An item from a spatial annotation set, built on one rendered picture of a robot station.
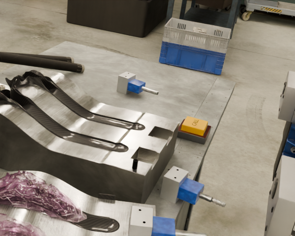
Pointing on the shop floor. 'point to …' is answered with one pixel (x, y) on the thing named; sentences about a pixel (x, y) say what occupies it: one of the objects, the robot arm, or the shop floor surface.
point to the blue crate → (192, 58)
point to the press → (118, 15)
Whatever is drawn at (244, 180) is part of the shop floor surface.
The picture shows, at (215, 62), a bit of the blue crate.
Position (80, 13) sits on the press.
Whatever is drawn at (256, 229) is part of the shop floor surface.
